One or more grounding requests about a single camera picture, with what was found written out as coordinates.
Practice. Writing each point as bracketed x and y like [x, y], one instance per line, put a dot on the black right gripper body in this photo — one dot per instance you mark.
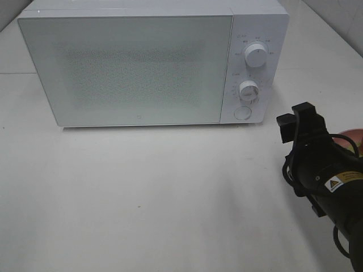
[310, 133]

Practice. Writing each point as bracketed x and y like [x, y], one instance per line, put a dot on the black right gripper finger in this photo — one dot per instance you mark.
[287, 125]
[304, 110]

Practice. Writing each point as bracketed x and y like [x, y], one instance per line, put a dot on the pink plate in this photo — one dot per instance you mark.
[354, 134]

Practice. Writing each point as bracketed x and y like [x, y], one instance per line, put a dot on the round white door button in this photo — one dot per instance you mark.
[242, 113]

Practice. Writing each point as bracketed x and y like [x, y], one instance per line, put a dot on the sandwich with green lettuce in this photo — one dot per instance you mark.
[358, 145]

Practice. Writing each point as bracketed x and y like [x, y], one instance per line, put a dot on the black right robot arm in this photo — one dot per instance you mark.
[326, 169]

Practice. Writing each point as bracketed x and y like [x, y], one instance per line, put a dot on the lower white microwave knob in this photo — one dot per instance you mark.
[248, 90]

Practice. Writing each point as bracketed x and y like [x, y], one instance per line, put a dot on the white microwave knob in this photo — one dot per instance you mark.
[255, 54]
[248, 90]

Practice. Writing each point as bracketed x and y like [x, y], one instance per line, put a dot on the upper white microwave knob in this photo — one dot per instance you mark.
[255, 54]

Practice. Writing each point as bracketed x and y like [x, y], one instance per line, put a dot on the white microwave oven body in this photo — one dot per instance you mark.
[252, 22]

